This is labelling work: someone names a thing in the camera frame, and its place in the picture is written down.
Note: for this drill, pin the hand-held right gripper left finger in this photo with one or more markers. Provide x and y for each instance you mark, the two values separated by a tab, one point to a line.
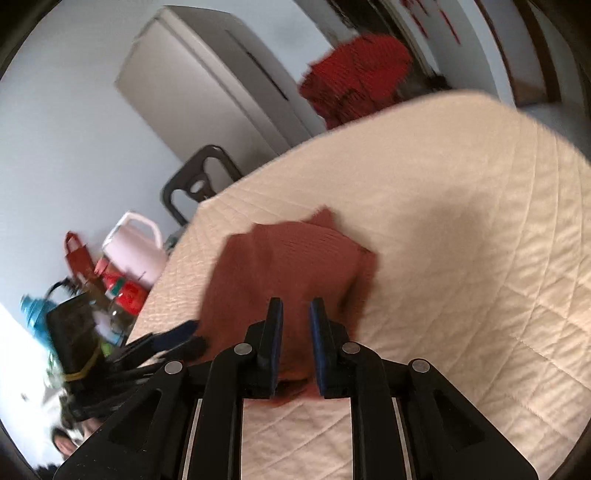
276	344

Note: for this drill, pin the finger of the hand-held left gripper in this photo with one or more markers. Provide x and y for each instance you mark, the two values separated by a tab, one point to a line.
166	334
180	350

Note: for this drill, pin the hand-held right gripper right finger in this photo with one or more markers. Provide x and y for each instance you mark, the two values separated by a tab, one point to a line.
317	344

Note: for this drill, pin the rust red knit sweater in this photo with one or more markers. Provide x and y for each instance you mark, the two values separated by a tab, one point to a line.
286	263

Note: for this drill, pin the blue plastic container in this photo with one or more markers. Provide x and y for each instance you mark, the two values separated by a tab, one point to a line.
34	318

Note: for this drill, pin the glass jar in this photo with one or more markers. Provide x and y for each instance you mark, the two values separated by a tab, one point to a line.
119	323

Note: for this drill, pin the red tin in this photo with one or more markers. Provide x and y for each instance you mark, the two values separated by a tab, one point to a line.
129	297

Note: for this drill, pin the red gift bag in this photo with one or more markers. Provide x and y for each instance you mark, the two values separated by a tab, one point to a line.
78	258

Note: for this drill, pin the pink electric kettle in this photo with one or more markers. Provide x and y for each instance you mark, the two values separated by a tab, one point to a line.
134	258

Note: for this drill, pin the person's head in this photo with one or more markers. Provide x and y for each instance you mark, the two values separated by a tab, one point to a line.
67	444

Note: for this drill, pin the black chair back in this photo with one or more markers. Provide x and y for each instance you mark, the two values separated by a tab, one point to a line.
189	177

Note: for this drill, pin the beige quilted blanket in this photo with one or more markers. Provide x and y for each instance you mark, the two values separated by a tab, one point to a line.
461	230

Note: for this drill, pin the beige cabinet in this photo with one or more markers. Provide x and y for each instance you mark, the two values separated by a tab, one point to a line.
203	87

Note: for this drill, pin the red knitted cloth pile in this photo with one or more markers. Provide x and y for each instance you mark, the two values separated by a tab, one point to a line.
355	78

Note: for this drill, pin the wooden chair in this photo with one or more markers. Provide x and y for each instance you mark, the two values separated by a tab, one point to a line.
535	69

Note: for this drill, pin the red wall decoration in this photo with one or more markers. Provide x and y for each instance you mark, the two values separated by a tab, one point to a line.
427	18

